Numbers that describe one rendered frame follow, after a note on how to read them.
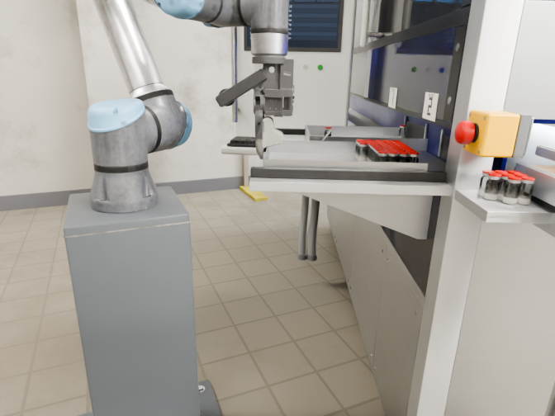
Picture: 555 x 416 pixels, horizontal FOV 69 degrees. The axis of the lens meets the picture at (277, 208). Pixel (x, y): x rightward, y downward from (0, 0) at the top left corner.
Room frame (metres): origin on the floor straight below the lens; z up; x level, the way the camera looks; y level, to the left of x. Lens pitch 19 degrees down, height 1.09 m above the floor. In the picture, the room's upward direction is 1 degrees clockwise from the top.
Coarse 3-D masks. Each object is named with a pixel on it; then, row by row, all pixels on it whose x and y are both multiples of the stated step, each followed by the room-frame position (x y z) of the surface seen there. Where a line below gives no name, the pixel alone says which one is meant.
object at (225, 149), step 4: (224, 148) 1.58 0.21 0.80; (228, 148) 1.58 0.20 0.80; (232, 148) 1.57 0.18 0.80; (236, 148) 1.57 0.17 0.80; (240, 148) 1.57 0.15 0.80; (244, 148) 1.57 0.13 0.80; (248, 148) 1.57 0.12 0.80; (252, 148) 1.57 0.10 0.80; (224, 152) 1.58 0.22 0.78; (228, 152) 1.57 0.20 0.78; (232, 152) 1.57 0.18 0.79; (236, 152) 1.57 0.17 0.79; (240, 152) 1.57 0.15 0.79; (244, 152) 1.57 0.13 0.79; (248, 152) 1.56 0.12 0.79; (252, 152) 1.56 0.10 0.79; (256, 152) 1.56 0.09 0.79
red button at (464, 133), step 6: (456, 126) 0.71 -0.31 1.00; (462, 126) 0.69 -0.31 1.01; (468, 126) 0.68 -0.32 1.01; (474, 126) 0.69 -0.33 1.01; (456, 132) 0.70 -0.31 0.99; (462, 132) 0.68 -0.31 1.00; (468, 132) 0.68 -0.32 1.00; (474, 132) 0.68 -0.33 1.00; (456, 138) 0.70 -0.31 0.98; (462, 138) 0.68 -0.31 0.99; (468, 138) 0.68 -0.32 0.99
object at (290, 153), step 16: (288, 144) 1.08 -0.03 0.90; (304, 144) 1.08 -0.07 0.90; (320, 144) 1.08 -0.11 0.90; (336, 144) 1.08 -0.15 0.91; (352, 144) 1.08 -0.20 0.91; (272, 160) 0.82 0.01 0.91; (288, 160) 0.82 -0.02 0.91; (304, 160) 0.82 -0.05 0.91; (320, 160) 0.82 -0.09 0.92; (336, 160) 0.99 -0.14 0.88; (352, 160) 0.99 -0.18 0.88
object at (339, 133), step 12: (312, 132) 1.42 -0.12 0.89; (324, 132) 1.42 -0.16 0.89; (336, 132) 1.42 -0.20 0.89; (348, 132) 1.42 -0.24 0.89; (360, 132) 1.42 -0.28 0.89; (372, 132) 1.42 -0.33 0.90; (384, 132) 1.42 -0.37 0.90; (396, 132) 1.42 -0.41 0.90; (408, 144) 1.16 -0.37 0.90; (420, 144) 1.16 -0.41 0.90
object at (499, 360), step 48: (336, 240) 2.23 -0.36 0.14; (384, 240) 1.20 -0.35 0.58; (480, 240) 0.75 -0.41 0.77; (528, 240) 0.75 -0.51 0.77; (384, 288) 1.14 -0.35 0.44; (480, 288) 0.75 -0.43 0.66; (528, 288) 0.75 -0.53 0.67; (384, 336) 1.08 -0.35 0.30; (480, 336) 0.75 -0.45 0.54; (528, 336) 0.75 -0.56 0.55; (384, 384) 1.02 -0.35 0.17; (480, 384) 0.75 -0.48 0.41; (528, 384) 0.75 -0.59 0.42
